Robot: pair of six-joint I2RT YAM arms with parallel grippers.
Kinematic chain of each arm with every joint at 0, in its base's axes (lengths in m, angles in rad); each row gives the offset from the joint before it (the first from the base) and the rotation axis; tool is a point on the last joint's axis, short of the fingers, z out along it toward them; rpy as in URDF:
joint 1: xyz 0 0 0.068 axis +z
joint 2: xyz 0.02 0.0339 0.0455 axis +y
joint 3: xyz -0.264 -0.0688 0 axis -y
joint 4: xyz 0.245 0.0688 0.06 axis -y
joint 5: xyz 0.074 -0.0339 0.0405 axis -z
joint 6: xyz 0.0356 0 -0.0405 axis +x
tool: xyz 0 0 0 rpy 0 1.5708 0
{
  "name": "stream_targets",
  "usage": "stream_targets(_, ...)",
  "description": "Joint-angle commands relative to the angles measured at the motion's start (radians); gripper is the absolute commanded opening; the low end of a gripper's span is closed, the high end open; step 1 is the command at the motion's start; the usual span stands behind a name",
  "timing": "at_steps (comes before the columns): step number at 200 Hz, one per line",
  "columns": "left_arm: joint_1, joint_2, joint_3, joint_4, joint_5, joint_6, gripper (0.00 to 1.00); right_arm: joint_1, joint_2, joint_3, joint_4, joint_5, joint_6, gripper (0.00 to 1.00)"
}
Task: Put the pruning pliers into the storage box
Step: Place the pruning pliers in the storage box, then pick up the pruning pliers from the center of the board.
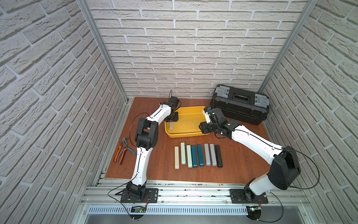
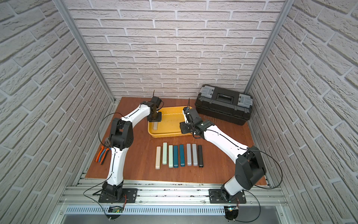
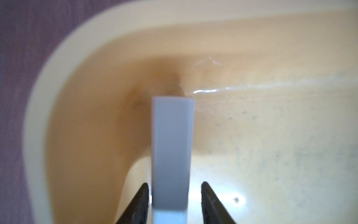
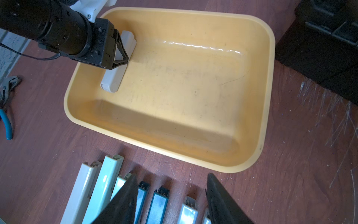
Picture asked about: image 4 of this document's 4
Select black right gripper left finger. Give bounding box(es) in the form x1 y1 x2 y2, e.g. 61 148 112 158
92 175 138 224

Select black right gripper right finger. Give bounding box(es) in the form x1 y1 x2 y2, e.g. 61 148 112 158
206 173 254 224

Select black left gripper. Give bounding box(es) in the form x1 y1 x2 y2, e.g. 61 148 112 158
70 18 129 70

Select short beige bar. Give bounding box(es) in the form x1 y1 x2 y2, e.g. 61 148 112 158
100 30 138 93

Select pale green bar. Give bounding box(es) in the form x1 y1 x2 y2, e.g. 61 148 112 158
82 155 124 224

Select light mint bar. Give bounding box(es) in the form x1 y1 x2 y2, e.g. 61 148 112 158
111 173 131 200

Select dark teal bar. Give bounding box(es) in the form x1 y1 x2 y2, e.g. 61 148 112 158
134 181 150 224

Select long beige bar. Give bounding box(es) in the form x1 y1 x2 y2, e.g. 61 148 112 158
61 161 102 224

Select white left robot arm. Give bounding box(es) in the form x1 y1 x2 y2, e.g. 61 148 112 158
1 1 130 70

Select light grey bar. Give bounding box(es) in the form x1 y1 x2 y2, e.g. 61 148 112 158
177 196 199 224

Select yellow plastic tray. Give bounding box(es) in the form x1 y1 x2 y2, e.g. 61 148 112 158
64 7 276 173

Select black plastic toolbox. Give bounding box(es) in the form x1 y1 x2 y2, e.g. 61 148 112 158
275 1 358 104

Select teal handled pliers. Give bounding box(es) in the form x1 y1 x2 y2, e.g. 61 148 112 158
1 109 13 140

